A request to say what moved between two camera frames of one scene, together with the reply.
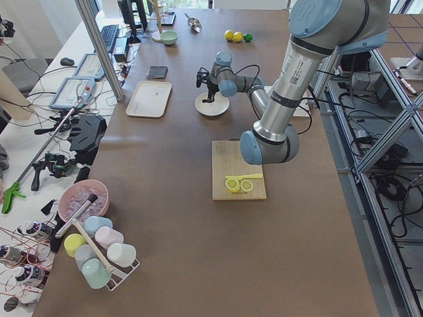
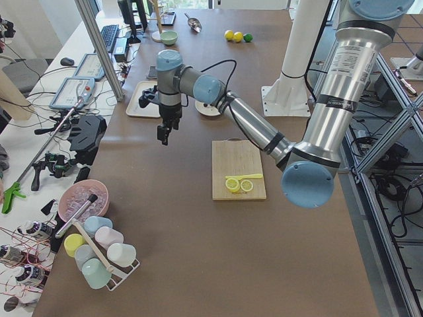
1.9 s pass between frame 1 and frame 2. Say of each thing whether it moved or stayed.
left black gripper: moved
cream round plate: stayed
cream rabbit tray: stayed
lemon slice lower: stayed
